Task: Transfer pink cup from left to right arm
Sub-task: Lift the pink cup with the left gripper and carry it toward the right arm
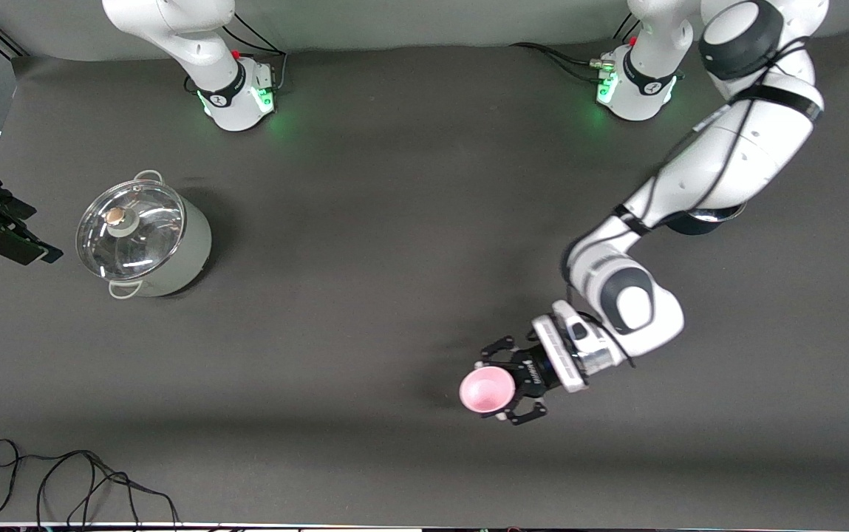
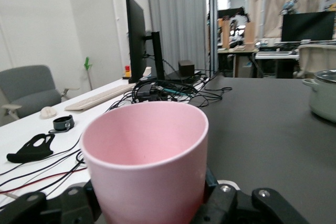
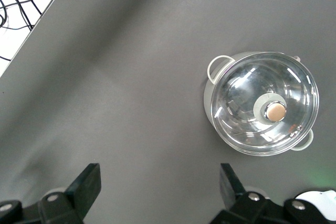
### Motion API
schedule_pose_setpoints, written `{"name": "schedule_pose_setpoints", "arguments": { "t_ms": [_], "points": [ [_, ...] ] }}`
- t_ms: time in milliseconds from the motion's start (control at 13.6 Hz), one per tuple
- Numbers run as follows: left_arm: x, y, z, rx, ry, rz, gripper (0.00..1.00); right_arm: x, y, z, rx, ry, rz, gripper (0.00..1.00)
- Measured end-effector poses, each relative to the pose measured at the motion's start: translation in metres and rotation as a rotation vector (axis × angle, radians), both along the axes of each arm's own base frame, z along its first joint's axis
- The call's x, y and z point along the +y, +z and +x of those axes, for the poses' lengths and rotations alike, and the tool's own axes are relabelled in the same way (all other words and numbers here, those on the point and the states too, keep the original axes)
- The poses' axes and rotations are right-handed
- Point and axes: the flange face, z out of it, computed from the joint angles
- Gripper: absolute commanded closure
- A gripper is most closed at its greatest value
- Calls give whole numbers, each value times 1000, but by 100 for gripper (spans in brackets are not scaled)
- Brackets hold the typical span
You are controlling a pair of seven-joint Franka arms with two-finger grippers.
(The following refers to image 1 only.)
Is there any pink plastic cup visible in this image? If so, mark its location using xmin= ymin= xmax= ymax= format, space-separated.
xmin=459 ymin=366 xmax=517 ymax=415

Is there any glass lid with wooden knob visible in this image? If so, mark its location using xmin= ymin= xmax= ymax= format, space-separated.
xmin=75 ymin=180 xmax=187 ymax=282

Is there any dark grey table mat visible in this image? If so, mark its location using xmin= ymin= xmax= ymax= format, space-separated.
xmin=0 ymin=26 xmax=849 ymax=528

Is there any grey-green stockpot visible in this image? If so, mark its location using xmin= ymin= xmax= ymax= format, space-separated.
xmin=99 ymin=168 xmax=213 ymax=300

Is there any thin black loose cable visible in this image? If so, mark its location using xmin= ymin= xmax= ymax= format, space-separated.
xmin=0 ymin=438 xmax=183 ymax=529

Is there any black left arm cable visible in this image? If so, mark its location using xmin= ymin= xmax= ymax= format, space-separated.
xmin=562 ymin=30 xmax=813 ymax=369

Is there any black left base cable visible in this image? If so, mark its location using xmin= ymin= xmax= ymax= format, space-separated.
xmin=509 ymin=41 xmax=613 ymax=86

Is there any black base cable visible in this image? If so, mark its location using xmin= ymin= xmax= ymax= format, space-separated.
xmin=509 ymin=41 xmax=613 ymax=86
xmin=186 ymin=11 xmax=290 ymax=95

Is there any black right base cable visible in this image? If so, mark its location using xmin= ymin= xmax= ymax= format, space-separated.
xmin=186 ymin=11 xmax=290 ymax=95

